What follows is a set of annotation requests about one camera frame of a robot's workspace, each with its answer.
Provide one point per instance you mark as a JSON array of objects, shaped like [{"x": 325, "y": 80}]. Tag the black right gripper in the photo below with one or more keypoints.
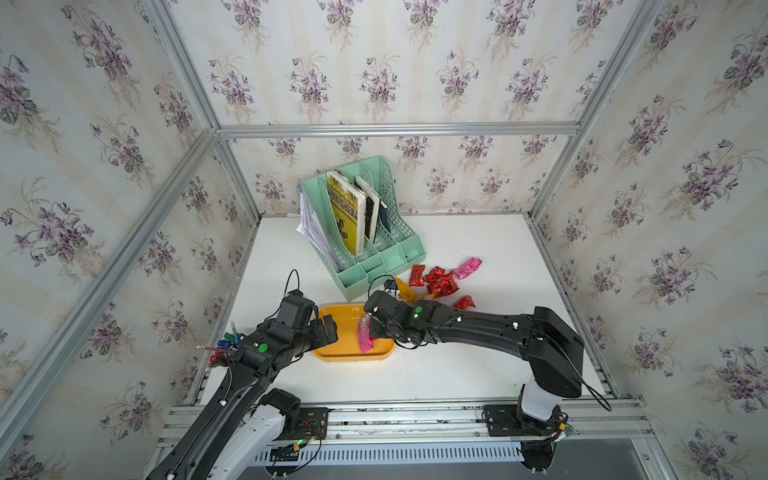
[{"x": 374, "y": 333}]

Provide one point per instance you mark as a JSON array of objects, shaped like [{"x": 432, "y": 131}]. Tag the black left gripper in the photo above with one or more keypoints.
[{"x": 321, "y": 338}]

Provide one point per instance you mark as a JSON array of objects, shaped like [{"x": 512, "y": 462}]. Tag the yellow tea bag packet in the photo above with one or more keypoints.
[{"x": 405, "y": 292}]

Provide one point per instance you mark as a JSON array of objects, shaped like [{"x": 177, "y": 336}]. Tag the red foil tea bag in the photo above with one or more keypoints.
[
  {"x": 416, "y": 278},
  {"x": 440, "y": 283},
  {"x": 464, "y": 303}
]

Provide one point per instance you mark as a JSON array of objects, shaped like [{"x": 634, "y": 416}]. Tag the pink tea bag packet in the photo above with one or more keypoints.
[
  {"x": 366, "y": 342},
  {"x": 468, "y": 268}
]

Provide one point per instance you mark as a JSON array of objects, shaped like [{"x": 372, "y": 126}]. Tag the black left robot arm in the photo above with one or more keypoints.
[{"x": 245, "y": 413}]

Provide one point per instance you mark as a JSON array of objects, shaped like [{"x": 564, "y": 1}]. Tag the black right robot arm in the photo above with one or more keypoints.
[{"x": 552, "y": 348}]

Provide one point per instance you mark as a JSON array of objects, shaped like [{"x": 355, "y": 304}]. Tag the yellow plastic storage box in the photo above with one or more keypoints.
[{"x": 347, "y": 347}]

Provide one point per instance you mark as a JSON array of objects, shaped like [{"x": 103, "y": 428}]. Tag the pen holder with pens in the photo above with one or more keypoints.
[{"x": 223, "y": 352}]

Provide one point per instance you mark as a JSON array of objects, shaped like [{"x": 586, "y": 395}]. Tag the white paper stack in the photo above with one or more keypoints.
[{"x": 311, "y": 229}]

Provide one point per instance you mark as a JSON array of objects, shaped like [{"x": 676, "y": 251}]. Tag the mint green file organizer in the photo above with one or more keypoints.
[{"x": 395, "y": 247}]

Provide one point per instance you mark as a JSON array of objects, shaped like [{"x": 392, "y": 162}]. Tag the dark blue book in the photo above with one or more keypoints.
[{"x": 384, "y": 217}]

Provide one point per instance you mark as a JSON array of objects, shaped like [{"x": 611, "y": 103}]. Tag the black white book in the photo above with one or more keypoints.
[{"x": 372, "y": 208}]

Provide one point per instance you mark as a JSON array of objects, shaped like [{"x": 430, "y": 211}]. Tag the yellow cover book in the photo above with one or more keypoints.
[{"x": 348, "y": 206}]

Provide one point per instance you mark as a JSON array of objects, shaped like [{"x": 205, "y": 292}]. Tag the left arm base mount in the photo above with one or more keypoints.
[{"x": 301, "y": 426}]

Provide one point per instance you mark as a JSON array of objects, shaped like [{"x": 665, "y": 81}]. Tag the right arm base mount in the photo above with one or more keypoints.
[{"x": 509, "y": 420}]

